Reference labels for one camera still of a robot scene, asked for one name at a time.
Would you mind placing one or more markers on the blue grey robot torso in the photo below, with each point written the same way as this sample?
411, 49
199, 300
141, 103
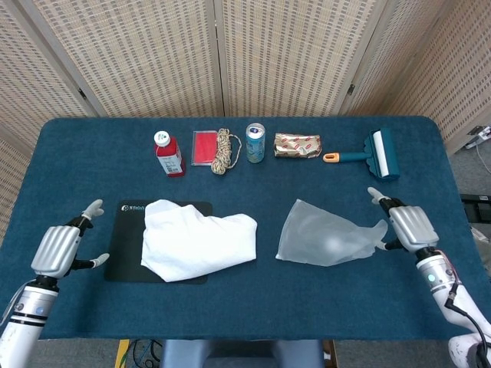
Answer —
241, 354

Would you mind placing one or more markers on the black box on floor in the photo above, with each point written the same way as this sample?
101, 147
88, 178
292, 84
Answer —
477, 207

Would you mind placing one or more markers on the teal lint roller orange tip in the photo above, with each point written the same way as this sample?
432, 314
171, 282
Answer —
379, 153

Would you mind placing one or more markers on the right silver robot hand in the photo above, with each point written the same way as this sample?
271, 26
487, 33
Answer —
414, 228

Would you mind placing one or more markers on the blue felt table cover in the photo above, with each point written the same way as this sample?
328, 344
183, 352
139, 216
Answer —
76, 172

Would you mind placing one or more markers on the red card in clear sleeve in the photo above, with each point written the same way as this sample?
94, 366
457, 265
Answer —
203, 149

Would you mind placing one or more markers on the black screen hinge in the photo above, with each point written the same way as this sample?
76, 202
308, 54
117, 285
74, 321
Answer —
82, 94
351, 89

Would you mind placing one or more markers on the gold foil snack package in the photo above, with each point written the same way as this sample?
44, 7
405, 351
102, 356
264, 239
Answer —
295, 145

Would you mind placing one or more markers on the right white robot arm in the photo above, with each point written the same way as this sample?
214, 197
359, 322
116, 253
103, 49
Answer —
437, 280

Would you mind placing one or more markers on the white power strip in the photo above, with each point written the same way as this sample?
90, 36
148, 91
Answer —
481, 132

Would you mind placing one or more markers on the black mouse pad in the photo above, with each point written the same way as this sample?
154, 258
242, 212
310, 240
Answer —
122, 245

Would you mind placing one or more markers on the white towel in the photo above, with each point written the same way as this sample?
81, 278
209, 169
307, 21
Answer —
192, 245

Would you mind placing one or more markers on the red juice bottle white cap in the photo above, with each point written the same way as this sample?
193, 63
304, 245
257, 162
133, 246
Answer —
170, 157

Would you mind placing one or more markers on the clear plastic zip bag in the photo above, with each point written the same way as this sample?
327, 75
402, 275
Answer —
318, 237

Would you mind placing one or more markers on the yellow floor strip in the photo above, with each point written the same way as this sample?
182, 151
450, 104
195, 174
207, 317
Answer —
122, 354

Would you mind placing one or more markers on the woven folding screen panel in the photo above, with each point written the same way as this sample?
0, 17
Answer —
429, 69
145, 57
287, 57
30, 76

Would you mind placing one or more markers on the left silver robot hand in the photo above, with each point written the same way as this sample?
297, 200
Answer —
55, 249

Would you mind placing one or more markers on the light blue drink can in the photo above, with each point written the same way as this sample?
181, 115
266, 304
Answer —
255, 147

